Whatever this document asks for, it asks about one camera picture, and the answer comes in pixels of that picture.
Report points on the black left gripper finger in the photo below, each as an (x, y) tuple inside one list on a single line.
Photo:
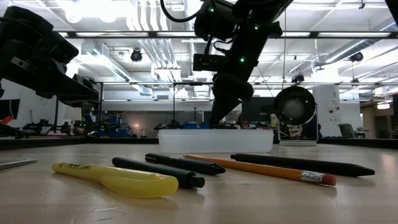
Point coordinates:
[(81, 100), (77, 85)]

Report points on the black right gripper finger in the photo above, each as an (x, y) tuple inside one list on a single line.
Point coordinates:
[(225, 99), (246, 89)]

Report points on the black click pen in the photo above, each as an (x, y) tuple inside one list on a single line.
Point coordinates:
[(155, 169), (186, 164)]

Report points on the orange pencil with red eraser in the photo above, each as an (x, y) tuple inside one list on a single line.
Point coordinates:
[(264, 169)]

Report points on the black pencil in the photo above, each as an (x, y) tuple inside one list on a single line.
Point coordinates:
[(295, 163)]

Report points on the silver object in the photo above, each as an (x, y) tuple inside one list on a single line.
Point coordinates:
[(15, 164)]

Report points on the yellow highlighter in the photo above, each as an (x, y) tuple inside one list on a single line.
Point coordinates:
[(140, 186)]

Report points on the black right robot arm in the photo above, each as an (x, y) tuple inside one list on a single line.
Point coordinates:
[(264, 9)]

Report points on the translucent white supply box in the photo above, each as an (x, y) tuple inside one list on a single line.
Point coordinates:
[(214, 141)]

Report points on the black monitor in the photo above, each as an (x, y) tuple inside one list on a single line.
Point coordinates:
[(7, 109), (261, 109)]

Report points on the black metal rack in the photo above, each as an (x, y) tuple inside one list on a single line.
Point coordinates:
[(101, 118)]

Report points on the person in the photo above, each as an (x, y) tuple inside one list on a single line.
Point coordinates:
[(243, 122)]

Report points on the blue storage bin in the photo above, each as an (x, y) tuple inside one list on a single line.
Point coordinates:
[(118, 130)]

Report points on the black ceiling spotlight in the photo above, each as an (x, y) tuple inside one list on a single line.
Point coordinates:
[(356, 57), (136, 55)]

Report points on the grey office chair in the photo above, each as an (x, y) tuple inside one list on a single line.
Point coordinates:
[(346, 130)]

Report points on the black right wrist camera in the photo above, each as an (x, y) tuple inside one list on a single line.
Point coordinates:
[(206, 62)]

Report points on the black table edge rail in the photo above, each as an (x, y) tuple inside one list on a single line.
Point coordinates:
[(62, 142)]

